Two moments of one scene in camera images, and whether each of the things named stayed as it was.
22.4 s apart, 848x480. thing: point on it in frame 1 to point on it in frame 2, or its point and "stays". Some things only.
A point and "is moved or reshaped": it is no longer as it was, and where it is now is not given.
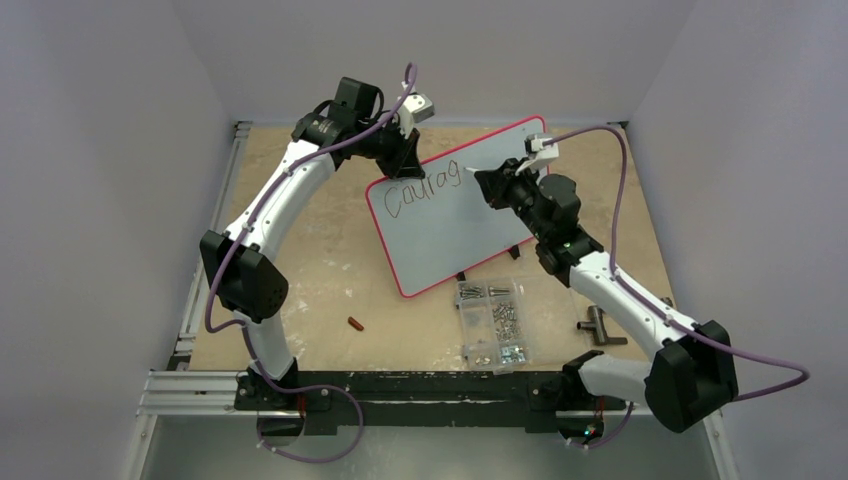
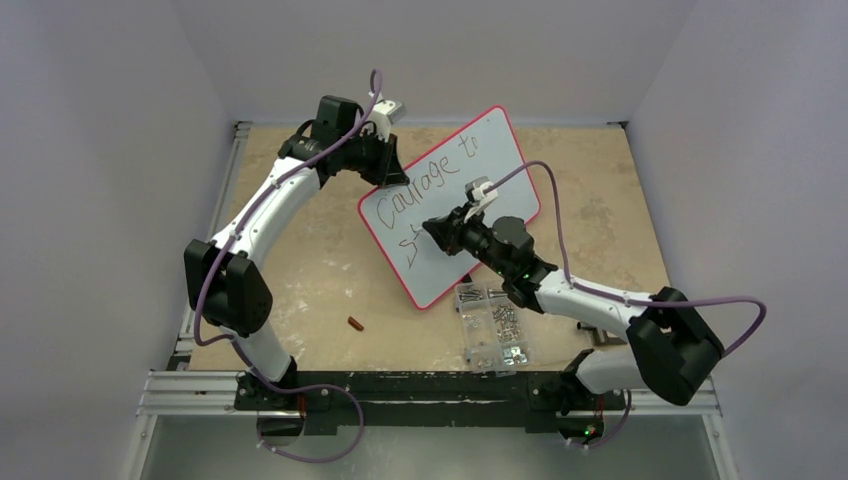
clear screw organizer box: (494, 323) stays
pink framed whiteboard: (430, 231) is moved or reshaped
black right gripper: (501, 187) to (449, 230)
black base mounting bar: (332, 398) stays
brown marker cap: (355, 323) stays
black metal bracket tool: (598, 326) stays
